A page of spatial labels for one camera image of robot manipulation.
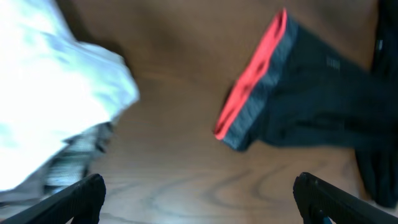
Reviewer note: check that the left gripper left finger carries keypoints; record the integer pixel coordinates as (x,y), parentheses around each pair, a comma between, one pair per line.
(79,203)

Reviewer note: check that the grey crumpled garment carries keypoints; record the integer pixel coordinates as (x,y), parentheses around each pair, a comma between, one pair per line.
(70,165)

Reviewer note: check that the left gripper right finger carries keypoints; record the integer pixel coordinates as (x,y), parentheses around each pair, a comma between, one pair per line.
(320,202)

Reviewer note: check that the black leggings with red waistband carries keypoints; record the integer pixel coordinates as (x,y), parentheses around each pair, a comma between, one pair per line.
(297,91)

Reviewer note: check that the white crumpled garment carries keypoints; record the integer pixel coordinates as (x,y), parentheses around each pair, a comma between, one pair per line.
(53,87)

